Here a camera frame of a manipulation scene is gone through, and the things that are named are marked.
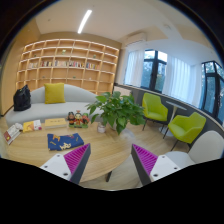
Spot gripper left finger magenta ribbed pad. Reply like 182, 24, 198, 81
41, 144, 91, 184

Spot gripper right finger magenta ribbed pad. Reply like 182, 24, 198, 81
131, 144, 179, 186

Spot folded blue patterned towel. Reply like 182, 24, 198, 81
47, 133, 84, 151

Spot small round white side table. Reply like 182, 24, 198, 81
159, 101, 187, 137

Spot colourful figurine toys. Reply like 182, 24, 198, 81
66, 110, 90, 128

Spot yellow flat box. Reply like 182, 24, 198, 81
45, 118, 67, 128

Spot near lime green chair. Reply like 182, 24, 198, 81
165, 112, 206, 144

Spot lime green chair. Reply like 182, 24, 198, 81
165, 112, 206, 144
141, 92, 169, 132

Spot yellow and white book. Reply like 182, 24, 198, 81
23, 120, 42, 132

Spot far lime green chair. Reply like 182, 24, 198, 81
141, 92, 169, 132

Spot white chair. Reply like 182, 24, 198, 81
166, 130, 224, 168

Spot potted green leafy plant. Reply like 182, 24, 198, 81
87, 91, 145, 134

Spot open red and white book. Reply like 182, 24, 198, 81
3, 123, 23, 145

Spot grey curved sofa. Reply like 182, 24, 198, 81
5, 84, 96, 126

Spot yellow square cushion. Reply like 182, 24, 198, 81
44, 83, 65, 104

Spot black bag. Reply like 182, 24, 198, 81
13, 85, 31, 111

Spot right white sheer curtain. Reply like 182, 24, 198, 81
162, 56, 202, 107

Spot white sheer curtain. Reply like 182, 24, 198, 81
162, 56, 202, 107
124, 50, 144, 87

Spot left white sheer curtain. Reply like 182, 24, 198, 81
124, 50, 144, 87

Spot long ceiling light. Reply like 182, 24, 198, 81
77, 9, 92, 34

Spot wooden wall bookshelf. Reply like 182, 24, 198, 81
16, 39, 119, 95

